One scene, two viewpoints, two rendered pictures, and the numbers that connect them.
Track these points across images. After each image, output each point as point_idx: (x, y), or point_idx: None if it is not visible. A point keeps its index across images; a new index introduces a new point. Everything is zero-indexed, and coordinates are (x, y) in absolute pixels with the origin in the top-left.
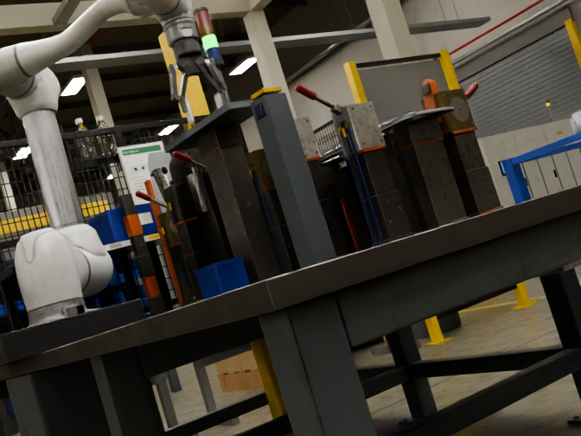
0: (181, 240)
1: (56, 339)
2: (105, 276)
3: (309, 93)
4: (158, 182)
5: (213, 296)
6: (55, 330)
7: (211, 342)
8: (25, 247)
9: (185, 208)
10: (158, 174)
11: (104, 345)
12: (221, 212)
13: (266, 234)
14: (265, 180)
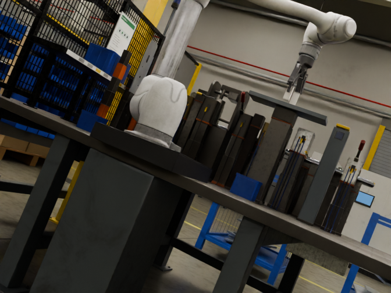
0: (195, 129)
1: (187, 171)
2: None
3: (362, 147)
4: None
5: (241, 194)
6: (189, 165)
7: (274, 238)
8: (174, 89)
9: (213, 117)
10: None
11: (313, 240)
12: (260, 150)
13: (271, 178)
14: None
